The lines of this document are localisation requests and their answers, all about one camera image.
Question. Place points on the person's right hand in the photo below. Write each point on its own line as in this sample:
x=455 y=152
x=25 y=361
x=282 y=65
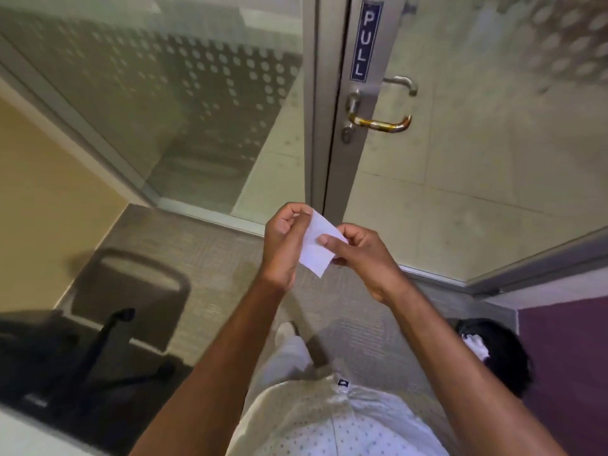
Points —
x=370 y=261

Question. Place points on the person's left hand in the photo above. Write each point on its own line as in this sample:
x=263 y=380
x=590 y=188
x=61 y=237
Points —
x=280 y=254

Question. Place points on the person's right thumb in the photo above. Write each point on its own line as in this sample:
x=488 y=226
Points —
x=331 y=240

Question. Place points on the person's left fingers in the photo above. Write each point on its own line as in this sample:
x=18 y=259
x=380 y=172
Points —
x=289 y=218

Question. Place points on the white paper slip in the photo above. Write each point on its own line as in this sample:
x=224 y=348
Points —
x=317 y=254

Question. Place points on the person's right forearm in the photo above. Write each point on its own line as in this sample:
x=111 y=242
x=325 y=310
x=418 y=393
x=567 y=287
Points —
x=465 y=375

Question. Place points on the person's left forearm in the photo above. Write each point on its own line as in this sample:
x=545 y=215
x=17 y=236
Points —
x=213 y=365

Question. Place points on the white shoe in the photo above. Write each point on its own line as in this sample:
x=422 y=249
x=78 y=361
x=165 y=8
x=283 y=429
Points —
x=286 y=330

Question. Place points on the door lock cylinder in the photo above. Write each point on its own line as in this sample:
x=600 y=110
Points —
x=347 y=135

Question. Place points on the light trousers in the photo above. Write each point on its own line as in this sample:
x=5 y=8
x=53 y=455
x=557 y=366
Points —
x=287 y=363

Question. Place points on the frosted dotted glass partition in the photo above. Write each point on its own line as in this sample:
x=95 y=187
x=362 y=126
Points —
x=166 y=113

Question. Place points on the white dotted shirt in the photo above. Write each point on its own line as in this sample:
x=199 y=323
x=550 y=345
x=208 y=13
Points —
x=342 y=422

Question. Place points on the blue door sign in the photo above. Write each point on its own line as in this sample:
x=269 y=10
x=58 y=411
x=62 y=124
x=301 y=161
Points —
x=366 y=40

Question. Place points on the black office chair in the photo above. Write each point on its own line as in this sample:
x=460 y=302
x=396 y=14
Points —
x=95 y=337

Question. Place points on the glass door with metal frame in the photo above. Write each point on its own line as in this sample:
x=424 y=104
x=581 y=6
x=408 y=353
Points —
x=475 y=161

